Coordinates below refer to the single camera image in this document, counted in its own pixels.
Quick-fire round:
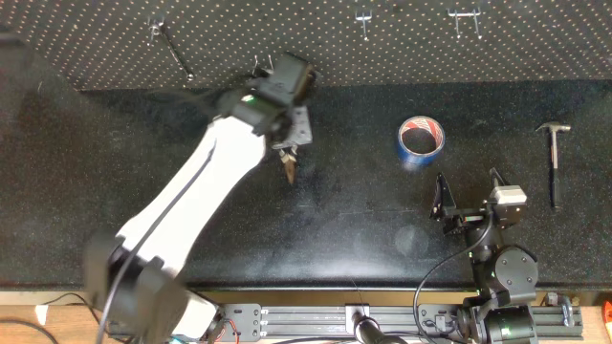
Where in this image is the black pegboard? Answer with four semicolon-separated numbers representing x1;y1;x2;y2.
0;0;612;92

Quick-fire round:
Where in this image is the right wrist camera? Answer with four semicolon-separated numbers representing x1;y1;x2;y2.
488;184;529;209

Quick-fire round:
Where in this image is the hammer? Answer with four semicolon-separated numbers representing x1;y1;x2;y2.
535;120;572;212

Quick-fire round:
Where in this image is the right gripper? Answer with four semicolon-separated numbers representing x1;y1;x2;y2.
429;167;509;236

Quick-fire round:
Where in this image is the metal hook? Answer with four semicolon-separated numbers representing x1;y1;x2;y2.
251;54;275;77
146;16;166;47
354;10;374;42
447;8;483;41

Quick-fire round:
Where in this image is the wrench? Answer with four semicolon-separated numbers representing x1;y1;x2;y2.
151;21;196;82

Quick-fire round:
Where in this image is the roll of blue tape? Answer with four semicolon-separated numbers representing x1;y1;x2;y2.
397;115;447;169

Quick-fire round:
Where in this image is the mounting rail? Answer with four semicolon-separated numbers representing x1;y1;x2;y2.
107;291;585;344

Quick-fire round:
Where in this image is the thin black cable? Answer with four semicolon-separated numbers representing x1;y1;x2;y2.
40;291;100;322
0;318;59;344

